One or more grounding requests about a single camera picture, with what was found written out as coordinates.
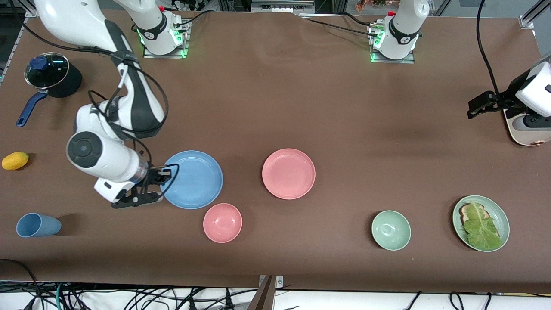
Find bread slice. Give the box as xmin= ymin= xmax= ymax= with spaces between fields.
xmin=459 ymin=203 xmax=488 ymax=225

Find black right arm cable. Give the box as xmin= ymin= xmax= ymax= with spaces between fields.
xmin=22 ymin=22 xmax=180 ymax=196

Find black base cable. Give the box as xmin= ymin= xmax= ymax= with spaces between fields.
xmin=301 ymin=15 xmax=380 ymax=38
xmin=176 ymin=9 xmax=212 ymax=28

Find glass lid blue knob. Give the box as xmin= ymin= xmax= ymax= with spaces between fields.
xmin=25 ymin=53 xmax=70 ymax=90

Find metal clamp bracket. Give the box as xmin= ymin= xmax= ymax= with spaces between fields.
xmin=248 ymin=275 xmax=284 ymax=310

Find aluminium frame profile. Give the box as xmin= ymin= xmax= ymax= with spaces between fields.
xmin=519 ymin=0 xmax=551 ymax=30

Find green shallow plate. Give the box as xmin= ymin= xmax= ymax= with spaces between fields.
xmin=452 ymin=195 xmax=510 ymax=252

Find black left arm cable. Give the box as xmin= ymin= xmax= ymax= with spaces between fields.
xmin=476 ymin=0 xmax=506 ymax=97

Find blue shallow plate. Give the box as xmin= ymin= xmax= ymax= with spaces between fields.
xmin=161 ymin=150 xmax=224 ymax=210

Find blue plastic cup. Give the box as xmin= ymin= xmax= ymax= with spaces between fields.
xmin=16 ymin=213 xmax=62 ymax=238

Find brown table cover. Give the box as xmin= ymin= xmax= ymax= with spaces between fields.
xmin=0 ymin=8 xmax=551 ymax=294

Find pink shallow plate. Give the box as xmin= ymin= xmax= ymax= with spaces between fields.
xmin=262 ymin=148 xmax=316 ymax=200

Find white rounded board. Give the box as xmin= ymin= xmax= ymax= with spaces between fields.
xmin=504 ymin=108 xmax=551 ymax=147

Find green deep bowl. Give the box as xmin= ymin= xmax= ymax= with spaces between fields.
xmin=371 ymin=210 xmax=412 ymax=251

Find pink deep bowl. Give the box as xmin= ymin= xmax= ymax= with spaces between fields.
xmin=203 ymin=203 xmax=243 ymax=244

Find yellow lemon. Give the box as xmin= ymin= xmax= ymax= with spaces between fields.
xmin=1 ymin=152 xmax=29 ymax=171

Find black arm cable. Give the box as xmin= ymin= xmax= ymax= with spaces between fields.
xmin=22 ymin=22 xmax=180 ymax=196
xmin=476 ymin=0 xmax=506 ymax=97

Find grey metal box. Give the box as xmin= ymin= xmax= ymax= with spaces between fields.
xmin=251 ymin=0 xmax=315 ymax=14

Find green lettuce leaf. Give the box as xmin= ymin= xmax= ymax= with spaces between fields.
xmin=463 ymin=201 xmax=503 ymax=251

